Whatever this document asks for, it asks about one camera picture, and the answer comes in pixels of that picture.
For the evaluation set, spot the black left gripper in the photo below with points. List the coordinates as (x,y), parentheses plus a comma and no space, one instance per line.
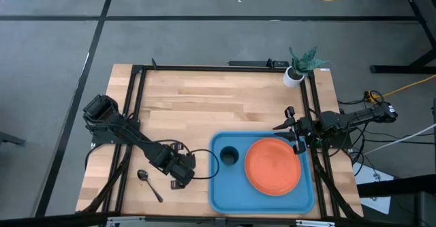
(178,167)

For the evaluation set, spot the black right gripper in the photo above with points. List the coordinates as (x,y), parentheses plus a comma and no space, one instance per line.
(304,129)

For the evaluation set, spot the orange plastic plate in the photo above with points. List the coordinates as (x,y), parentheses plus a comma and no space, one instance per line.
(272,167)

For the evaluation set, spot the dark green plastic cup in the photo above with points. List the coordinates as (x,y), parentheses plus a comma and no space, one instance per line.
(229,155)

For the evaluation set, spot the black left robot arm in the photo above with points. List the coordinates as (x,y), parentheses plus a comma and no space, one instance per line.
(136,138)

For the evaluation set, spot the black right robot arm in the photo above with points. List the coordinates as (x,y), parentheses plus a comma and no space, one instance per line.
(347,119)

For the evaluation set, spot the dark metal spoon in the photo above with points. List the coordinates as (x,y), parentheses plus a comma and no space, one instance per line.
(142,174)

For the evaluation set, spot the blue plastic tray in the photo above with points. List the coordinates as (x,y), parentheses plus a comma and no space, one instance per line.
(231,193)

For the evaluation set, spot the white plant pot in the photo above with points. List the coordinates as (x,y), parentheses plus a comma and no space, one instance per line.
(291,80)

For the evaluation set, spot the green artificial plant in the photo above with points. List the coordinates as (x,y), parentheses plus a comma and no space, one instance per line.
(306,63)

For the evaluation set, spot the white flat box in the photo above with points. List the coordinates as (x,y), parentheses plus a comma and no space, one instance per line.
(371,179)

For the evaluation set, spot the black metal beam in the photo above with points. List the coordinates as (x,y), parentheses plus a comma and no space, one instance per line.
(395,187)

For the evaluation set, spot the black stand crossbeam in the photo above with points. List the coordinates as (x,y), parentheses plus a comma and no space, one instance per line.
(51,220)

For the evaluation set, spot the grey metal foot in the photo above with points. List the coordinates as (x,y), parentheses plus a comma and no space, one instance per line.
(10,139)

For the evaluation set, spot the black aluminium table frame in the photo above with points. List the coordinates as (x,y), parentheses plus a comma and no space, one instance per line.
(204,68)

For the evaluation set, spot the black metal table leg frame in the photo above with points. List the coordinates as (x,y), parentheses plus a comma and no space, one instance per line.
(402,69)

